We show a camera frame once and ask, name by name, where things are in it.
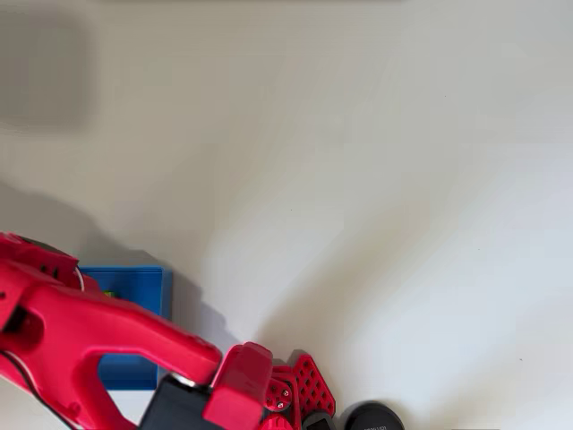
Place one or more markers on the blue plastic box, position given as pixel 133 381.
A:
pixel 143 286

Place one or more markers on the black gooseneck stand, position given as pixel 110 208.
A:
pixel 373 416

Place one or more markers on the green lego block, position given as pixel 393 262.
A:
pixel 110 293

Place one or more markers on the red robot arm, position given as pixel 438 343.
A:
pixel 112 322

